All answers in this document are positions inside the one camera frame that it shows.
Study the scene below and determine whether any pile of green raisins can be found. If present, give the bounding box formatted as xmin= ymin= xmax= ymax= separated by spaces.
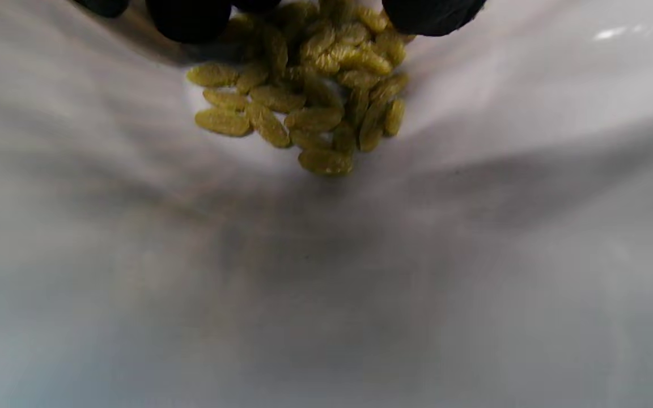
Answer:
xmin=186 ymin=0 xmax=418 ymax=176

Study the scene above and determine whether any person's left hand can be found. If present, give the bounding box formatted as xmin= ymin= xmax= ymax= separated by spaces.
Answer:
xmin=71 ymin=0 xmax=489 ymax=45

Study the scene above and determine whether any grey salad bowl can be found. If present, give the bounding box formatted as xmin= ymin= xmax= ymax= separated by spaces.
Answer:
xmin=0 ymin=0 xmax=653 ymax=408

